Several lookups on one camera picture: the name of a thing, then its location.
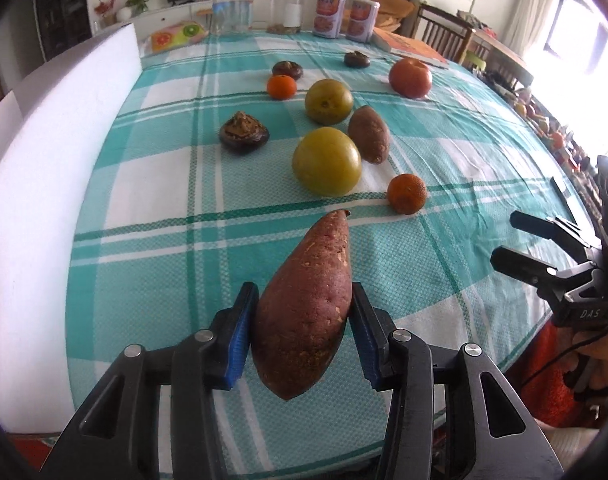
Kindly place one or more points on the clear glass cylinder vase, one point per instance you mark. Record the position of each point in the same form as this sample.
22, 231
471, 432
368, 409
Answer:
285, 16

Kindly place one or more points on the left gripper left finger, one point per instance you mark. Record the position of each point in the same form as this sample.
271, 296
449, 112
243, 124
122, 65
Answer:
115, 432

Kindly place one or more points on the purple sweet potato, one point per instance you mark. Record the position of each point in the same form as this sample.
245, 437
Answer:
370, 134
300, 318

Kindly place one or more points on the white cardboard box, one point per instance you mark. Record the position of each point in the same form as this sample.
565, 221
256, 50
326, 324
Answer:
52, 127

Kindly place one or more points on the large red apple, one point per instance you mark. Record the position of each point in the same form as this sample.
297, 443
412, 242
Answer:
410, 78

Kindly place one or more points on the fruit print packet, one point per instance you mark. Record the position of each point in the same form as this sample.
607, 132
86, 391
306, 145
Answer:
177, 36

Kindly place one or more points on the person's right hand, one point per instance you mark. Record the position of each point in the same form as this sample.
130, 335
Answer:
597, 351

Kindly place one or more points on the dark wooden chair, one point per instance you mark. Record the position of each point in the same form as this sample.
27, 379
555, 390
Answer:
445, 33

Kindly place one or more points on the dark water chestnut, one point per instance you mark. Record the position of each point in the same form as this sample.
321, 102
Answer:
243, 133
288, 68
356, 59

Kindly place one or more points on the yellow-green round fruit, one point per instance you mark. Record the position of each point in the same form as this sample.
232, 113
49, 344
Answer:
328, 102
327, 162

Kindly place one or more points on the orange cushion armchair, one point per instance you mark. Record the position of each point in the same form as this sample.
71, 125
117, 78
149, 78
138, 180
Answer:
392, 13

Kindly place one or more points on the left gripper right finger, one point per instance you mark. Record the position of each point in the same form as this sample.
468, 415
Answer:
453, 414

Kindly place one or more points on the red labelled can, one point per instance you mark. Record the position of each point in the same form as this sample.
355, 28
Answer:
328, 18
362, 20

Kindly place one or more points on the dark display cabinet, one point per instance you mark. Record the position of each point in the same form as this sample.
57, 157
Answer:
61, 24

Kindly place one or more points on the red flower vase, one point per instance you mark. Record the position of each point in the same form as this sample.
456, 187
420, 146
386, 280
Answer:
105, 11

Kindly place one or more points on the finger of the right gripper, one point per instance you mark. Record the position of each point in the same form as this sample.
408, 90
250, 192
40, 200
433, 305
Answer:
523, 268
566, 234

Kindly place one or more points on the left red labelled can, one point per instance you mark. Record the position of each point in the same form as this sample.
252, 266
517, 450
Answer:
328, 18

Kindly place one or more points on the glass jar with lid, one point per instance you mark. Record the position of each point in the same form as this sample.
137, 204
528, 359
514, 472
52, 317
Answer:
231, 17

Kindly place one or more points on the green white plaid tablecloth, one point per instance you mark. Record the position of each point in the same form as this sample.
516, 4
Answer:
173, 223

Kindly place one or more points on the small orange tangerine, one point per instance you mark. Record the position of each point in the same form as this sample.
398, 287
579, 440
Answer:
281, 87
406, 193

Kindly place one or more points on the right red labelled can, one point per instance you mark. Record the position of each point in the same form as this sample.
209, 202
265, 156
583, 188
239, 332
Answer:
362, 20

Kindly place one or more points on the orange book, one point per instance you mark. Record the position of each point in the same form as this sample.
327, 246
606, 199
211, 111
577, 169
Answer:
407, 47

